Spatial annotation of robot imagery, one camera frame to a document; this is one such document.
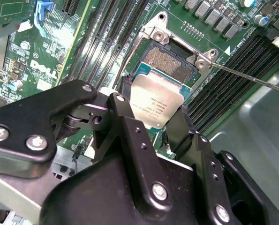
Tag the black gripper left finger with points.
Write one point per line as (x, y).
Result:
(24, 131)

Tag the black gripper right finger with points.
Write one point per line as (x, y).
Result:
(209, 178)

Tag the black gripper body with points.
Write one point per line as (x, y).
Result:
(94, 199)

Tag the silver CPU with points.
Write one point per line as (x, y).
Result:
(155, 98)

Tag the metal locking lever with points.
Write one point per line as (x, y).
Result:
(131, 52)
(247, 76)

